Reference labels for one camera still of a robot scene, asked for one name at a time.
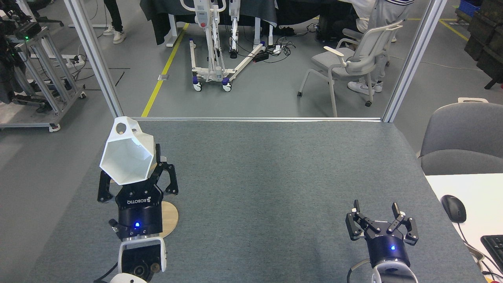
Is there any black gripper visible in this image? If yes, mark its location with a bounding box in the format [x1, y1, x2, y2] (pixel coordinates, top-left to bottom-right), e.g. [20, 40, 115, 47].
[346, 200, 419, 268]
[97, 143, 178, 241]

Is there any white hexagonal cup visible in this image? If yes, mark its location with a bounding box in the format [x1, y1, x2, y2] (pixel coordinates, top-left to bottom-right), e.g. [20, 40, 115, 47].
[99, 117, 154, 186]

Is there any wooden cup storage rack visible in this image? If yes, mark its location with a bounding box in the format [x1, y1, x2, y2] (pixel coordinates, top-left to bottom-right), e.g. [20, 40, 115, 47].
[110, 130, 178, 239]

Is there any black computer mouse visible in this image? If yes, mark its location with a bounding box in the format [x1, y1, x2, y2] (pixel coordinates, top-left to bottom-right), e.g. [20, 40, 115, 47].
[441, 195, 467, 224]

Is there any white desk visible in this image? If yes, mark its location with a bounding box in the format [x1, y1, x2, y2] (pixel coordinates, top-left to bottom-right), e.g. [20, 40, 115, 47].
[424, 173, 503, 283]

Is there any black keyboard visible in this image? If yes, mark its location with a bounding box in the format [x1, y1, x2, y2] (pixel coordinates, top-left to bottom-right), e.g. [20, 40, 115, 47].
[481, 235, 503, 272]

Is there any dark grey padded chair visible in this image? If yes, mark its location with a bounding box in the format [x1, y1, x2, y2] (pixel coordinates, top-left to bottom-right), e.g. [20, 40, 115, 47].
[417, 97, 503, 176]

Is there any white stand on wheels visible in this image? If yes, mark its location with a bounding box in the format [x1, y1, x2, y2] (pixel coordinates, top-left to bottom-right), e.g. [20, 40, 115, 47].
[180, 0, 267, 93]

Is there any black table cloth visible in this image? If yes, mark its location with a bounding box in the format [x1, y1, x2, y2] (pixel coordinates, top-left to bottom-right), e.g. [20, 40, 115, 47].
[140, 0, 277, 46]

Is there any person in black trousers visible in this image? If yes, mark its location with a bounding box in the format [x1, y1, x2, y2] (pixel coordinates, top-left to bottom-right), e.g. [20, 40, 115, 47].
[103, 0, 126, 44]

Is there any pale grey office chair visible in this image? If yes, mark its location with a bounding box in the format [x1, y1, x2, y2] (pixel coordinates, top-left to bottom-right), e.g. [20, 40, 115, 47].
[342, 0, 413, 66]
[297, 20, 404, 118]

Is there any black box with green light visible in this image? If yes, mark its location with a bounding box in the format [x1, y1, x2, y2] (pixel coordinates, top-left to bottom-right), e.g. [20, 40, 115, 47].
[14, 22, 42, 40]

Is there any person in grey trousers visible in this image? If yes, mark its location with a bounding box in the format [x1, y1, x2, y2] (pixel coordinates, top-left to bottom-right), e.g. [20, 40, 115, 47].
[348, 0, 415, 96]

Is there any seated person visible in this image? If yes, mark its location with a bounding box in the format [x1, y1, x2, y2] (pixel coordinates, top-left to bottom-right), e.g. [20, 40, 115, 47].
[334, 0, 378, 38]

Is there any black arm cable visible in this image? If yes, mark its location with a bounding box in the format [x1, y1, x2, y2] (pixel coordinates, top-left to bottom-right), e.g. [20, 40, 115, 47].
[347, 259, 372, 283]

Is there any black mouse cable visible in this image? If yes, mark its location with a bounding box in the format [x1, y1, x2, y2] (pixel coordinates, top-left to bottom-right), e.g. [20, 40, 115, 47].
[456, 222, 503, 276]

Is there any silver frame crossbar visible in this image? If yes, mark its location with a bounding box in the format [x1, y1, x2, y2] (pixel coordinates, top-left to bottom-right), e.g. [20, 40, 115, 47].
[125, 117, 384, 122]

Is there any silver frame post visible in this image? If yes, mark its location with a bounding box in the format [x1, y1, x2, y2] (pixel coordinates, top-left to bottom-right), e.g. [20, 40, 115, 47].
[63, 0, 126, 122]
[381, 0, 448, 123]

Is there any metal frame cart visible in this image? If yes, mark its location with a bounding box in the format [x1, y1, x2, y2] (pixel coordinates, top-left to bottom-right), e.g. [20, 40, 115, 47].
[0, 22, 87, 132]

